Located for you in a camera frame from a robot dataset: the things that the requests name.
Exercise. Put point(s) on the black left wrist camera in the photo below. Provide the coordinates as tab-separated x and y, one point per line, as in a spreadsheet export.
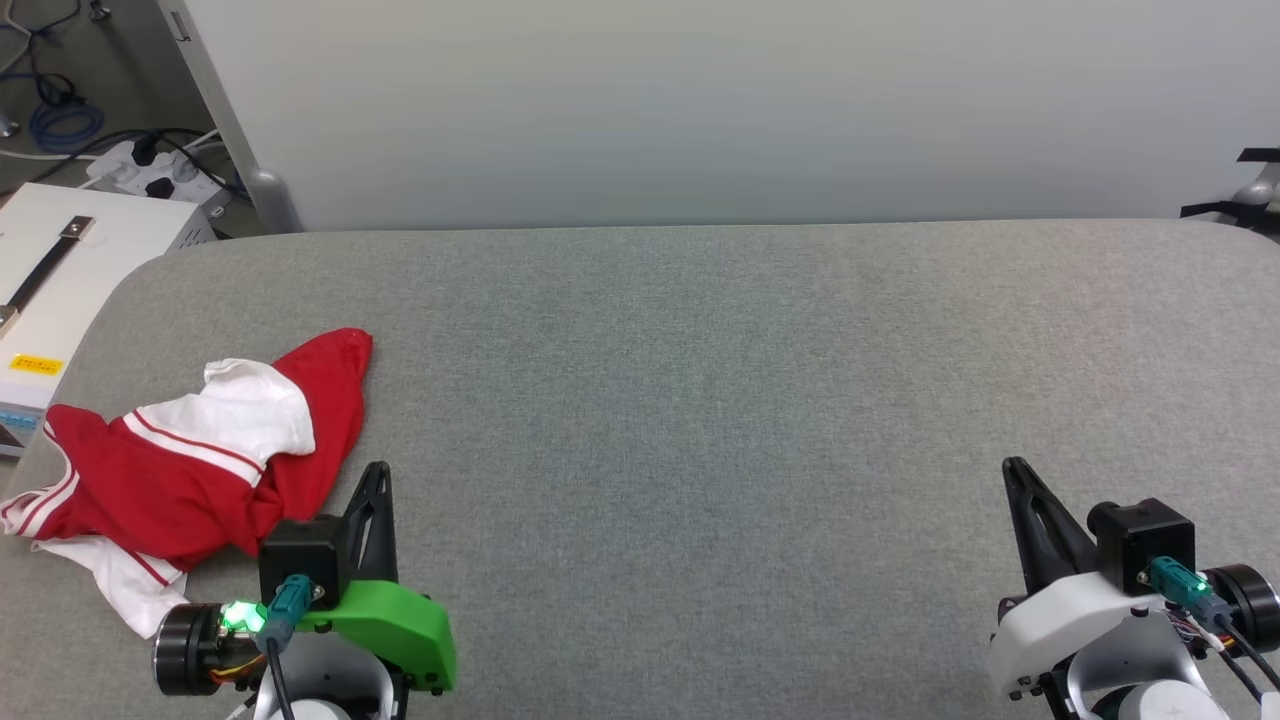
300	550

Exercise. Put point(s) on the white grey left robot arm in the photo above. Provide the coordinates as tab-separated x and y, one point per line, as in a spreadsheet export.
190	645

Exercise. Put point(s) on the white metal equipment box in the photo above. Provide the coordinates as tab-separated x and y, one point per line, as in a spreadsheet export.
90	280

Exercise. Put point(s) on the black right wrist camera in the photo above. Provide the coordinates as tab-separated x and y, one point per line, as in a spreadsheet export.
1145	540

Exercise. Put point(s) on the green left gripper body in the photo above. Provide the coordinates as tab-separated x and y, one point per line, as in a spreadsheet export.
400	625

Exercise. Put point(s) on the black stand leg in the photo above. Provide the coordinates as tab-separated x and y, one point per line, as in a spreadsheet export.
1240	215

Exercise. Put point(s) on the white partition panel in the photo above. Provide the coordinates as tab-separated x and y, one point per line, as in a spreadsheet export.
700	100

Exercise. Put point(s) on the grey metal partition foot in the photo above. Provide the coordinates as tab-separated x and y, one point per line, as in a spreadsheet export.
275	200

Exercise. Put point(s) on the white power strip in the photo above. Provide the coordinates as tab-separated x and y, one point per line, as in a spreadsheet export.
165	175

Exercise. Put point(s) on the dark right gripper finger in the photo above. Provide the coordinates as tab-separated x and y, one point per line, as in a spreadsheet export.
1045	540

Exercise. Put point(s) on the red and white shirt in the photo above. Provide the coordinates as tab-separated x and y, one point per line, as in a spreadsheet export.
180	480

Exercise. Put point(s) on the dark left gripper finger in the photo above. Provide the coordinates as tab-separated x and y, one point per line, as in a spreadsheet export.
385	550

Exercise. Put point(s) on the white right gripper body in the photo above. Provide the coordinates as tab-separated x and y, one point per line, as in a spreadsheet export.
1050	630

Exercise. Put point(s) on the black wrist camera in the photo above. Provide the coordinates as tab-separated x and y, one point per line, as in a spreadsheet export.
1145	540
300	550

